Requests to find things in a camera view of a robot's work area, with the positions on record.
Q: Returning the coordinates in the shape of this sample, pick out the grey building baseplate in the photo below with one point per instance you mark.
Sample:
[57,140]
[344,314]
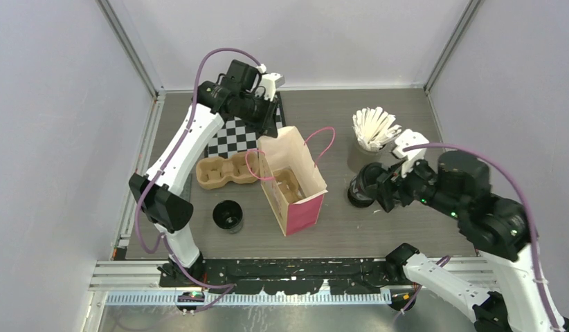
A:
[187,189]

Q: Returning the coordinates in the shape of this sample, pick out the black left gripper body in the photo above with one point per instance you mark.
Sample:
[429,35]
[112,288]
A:
[254,111]

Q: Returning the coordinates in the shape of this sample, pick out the brown cardboard cup carrier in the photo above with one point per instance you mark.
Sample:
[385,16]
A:
[215,172]

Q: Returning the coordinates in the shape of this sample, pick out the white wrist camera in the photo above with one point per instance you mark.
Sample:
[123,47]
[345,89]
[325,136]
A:
[269,84]
[404,150]

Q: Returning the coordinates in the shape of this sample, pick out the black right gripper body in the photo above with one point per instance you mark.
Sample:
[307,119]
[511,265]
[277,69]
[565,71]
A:
[419,183]

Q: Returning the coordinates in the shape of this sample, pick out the cup of white paper straws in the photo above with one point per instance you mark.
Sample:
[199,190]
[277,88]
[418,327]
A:
[374,129]

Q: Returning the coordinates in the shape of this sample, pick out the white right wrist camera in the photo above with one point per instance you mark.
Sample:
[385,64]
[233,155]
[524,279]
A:
[404,150]

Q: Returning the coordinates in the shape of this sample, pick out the pink paper bag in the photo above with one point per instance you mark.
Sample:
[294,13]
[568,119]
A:
[290,150]

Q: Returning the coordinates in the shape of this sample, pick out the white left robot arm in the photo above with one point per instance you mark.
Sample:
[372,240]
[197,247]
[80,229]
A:
[246,92]

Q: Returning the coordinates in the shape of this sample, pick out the black coffee cup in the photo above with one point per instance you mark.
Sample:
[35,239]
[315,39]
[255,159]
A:
[228,215]
[362,189]

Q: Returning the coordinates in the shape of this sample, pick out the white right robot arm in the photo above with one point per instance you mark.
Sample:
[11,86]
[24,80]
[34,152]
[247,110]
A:
[498,228]

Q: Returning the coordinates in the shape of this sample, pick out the black white chessboard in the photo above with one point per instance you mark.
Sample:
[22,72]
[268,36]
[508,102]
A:
[235,136]

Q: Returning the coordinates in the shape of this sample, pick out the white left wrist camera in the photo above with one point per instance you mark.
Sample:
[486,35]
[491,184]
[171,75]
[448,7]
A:
[269,84]

